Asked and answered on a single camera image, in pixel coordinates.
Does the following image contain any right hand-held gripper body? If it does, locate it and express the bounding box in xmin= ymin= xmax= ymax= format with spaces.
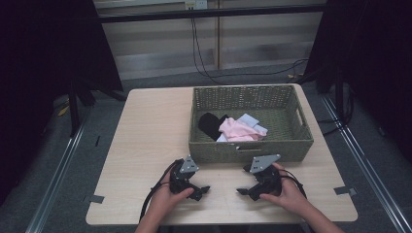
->
xmin=242 ymin=153 xmax=282 ymax=202

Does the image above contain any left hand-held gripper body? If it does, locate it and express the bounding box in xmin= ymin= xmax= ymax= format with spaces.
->
xmin=169 ymin=154 xmax=200 ymax=196

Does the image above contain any pink sock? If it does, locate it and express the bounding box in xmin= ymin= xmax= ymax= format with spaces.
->
xmin=218 ymin=116 xmax=266 ymax=143

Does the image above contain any green woven basket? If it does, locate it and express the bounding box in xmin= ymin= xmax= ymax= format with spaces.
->
xmin=189 ymin=84 xmax=315 ymax=165

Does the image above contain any white sock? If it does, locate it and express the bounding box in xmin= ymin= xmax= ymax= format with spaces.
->
xmin=216 ymin=113 xmax=269 ymax=143

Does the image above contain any black sock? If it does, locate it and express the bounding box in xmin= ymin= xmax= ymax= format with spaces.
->
xmin=197 ymin=112 xmax=229 ymax=142

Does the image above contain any person's left hand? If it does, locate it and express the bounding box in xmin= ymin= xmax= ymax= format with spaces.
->
xmin=148 ymin=172 xmax=195 ymax=224

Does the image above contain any person's right hand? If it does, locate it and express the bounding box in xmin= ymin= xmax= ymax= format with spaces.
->
xmin=258 ymin=162 xmax=313 ymax=217

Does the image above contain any black metal stand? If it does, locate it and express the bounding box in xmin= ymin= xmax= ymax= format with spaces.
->
xmin=66 ymin=76 xmax=128 ymax=138
xmin=295 ymin=66 xmax=356 ymax=135

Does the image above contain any black curtain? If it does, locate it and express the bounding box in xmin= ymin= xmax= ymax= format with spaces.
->
xmin=304 ymin=0 xmax=412 ymax=163
xmin=0 ymin=0 xmax=124 ymax=205

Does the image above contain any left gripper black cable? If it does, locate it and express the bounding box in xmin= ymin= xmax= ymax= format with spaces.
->
xmin=139 ymin=158 xmax=184 ymax=222

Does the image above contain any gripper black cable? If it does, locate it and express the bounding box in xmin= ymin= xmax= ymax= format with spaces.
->
xmin=278 ymin=168 xmax=308 ymax=199
xmin=139 ymin=158 xmax=184 ymax=222

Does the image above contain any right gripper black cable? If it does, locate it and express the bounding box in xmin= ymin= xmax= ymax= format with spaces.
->
xmin=278 ymin=168 xmax=308 ymax=199

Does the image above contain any black hanging cable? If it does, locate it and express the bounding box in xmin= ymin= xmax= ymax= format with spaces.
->
xmin=189 ymin=17 xmax=309 ymax=85

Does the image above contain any black horizontal rail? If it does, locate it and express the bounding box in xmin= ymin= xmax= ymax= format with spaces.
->
xmin=96 ymin=3 xmax=328 ymax=23

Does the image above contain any white wall socket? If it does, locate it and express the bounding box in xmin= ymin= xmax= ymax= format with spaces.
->
xmin=184 ymin=0 xmax=208 ymax=11

